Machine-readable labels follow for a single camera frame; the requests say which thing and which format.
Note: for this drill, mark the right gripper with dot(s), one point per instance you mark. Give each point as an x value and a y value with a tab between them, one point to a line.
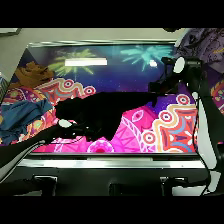
164	87

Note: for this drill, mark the black garment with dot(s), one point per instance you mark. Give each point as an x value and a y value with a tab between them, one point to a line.
110	106

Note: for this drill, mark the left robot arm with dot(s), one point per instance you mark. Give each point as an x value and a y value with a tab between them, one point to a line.
20	150

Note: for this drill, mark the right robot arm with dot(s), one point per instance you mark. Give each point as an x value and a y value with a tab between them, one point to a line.
208	113

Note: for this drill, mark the purple garment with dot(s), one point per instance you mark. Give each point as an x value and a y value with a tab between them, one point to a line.
203	43

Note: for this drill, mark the brown garment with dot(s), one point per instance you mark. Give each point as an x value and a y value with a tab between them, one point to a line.
33	75

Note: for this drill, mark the blue garment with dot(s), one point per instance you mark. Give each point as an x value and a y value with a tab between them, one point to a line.
21	120

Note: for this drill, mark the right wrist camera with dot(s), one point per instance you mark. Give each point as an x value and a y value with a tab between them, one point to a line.
168	61

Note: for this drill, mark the silver frame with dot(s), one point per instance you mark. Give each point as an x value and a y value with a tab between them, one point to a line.
110	163

